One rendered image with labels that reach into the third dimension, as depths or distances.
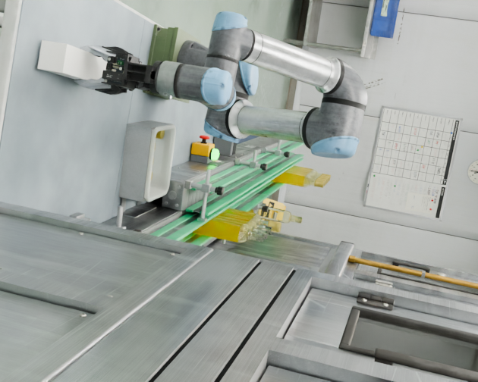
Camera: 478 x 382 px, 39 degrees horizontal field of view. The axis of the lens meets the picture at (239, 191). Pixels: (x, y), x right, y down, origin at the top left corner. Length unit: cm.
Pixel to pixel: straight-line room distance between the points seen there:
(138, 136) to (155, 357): 123
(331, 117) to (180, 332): 98
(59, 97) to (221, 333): 89
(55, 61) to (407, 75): 671
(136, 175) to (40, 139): 48
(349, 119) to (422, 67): 625
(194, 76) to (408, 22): 665
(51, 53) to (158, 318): 76
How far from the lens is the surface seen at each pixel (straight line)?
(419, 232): 818
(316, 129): 177
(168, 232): 200
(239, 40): 156
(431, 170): 803
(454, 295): 256
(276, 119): 188
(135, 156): 199
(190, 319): 93
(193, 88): 144
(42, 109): 158
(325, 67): 171
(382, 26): 739
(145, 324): 90
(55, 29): 159
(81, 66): 156
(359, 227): 820
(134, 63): 147
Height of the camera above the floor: 156
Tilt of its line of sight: 14 degrees down
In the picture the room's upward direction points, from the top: 101 degrees clockwise
